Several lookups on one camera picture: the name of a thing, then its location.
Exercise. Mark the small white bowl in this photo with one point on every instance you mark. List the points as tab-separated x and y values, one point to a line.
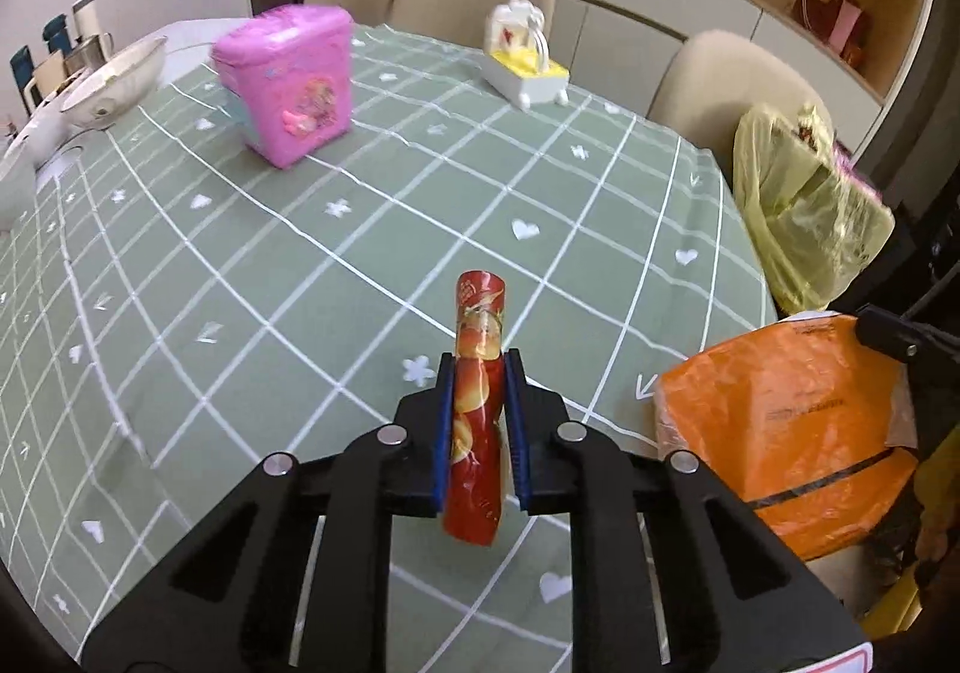
15	186

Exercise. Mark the orange plastic bag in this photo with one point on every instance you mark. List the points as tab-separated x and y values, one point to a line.
780	418

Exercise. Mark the red flower bouquet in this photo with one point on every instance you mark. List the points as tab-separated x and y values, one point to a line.
829	6

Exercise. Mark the pink plastic box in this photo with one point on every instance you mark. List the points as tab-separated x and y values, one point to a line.
292	88

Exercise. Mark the red snack packet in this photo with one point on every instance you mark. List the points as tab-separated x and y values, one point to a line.
476	410

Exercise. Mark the metal cup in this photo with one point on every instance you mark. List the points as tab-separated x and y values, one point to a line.
94	51

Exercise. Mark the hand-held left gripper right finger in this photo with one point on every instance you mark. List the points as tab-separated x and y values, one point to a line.
516	433

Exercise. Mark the trash bin with yellow bag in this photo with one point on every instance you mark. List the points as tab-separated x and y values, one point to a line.
795	223

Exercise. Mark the floral white bowl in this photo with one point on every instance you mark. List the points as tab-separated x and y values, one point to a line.
112	84

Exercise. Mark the white yellow toy holder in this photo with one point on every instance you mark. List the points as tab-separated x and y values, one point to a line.
525	73

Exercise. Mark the yellow seat cushion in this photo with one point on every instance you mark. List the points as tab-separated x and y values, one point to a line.
900	602

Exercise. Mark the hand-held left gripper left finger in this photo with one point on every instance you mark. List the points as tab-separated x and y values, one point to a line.
445	433

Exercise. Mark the white mug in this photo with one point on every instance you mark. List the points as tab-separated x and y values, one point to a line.
51	73

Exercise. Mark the white thermos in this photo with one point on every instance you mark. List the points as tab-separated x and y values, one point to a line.
84	13

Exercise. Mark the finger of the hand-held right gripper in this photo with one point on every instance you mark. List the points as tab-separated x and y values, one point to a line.
900	339

